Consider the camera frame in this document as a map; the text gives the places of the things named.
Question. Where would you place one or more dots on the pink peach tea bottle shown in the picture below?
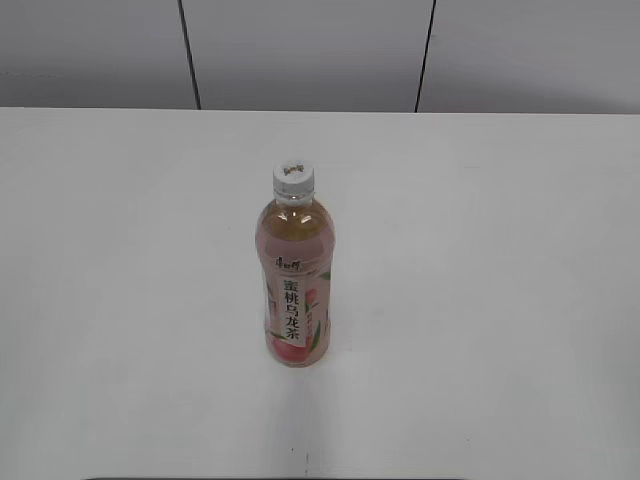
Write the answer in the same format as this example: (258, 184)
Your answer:
(295, 246)

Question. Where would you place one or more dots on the white bottle cap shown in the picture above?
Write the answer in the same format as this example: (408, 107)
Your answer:
(294, 177)

